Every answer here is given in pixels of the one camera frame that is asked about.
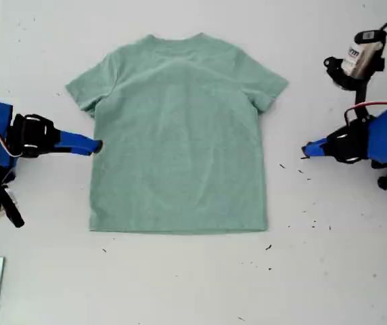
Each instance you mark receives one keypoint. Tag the green t-shirt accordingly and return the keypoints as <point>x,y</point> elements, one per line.
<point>180,135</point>

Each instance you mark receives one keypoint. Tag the gripper camera stalk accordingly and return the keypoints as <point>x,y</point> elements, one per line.
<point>16,213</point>
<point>337,72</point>

